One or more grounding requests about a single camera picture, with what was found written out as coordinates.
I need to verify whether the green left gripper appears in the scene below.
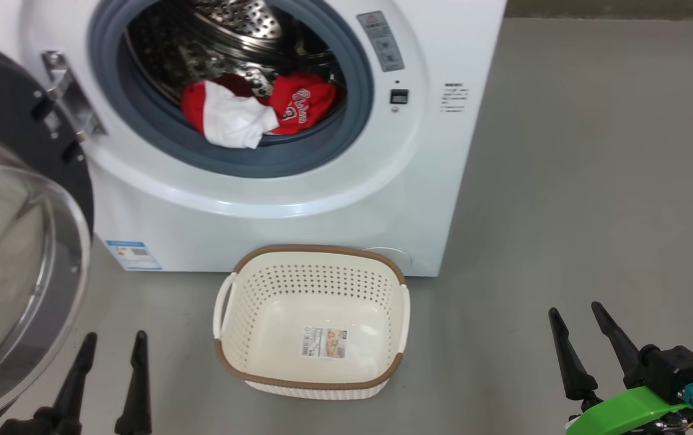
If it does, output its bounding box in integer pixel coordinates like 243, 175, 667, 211
0, 330, 152, 435

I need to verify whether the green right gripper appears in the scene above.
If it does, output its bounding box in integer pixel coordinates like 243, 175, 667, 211
549, 301, 693, 435

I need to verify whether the washing machine door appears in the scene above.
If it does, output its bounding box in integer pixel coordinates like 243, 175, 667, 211
0, 33, 94, 435

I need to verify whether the red and white shirt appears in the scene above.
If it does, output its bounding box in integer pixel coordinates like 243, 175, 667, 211
181, 72, 337, 149

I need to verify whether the cream perforated basket brown rim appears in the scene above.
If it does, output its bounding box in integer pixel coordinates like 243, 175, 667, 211
213, 245, 411, 401

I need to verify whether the white front-load washing machine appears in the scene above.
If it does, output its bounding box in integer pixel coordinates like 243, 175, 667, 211
0, 0, 507, 277

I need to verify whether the grey rubber door gasket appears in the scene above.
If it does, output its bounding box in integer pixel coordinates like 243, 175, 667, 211
88, 0, 375, 179

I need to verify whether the chrome door hinge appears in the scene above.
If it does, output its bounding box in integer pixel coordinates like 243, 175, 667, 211
41, 50, 107, 143

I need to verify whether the perforated steel washer drum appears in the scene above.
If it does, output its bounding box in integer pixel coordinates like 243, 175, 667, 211
124, 0, 347, 131

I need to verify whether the blue energy label sticker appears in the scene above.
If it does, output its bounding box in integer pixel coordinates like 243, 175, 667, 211
105, 240, 162, 271

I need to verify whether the paper product label sticker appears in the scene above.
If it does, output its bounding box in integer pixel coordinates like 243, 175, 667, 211
301, 327, 348, 359

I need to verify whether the grey warning label plate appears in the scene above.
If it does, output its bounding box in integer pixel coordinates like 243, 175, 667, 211
356, 11, 405, 73

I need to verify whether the grey wall baseboard strip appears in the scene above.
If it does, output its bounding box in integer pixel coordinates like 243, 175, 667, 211
506, 0, 693, 19

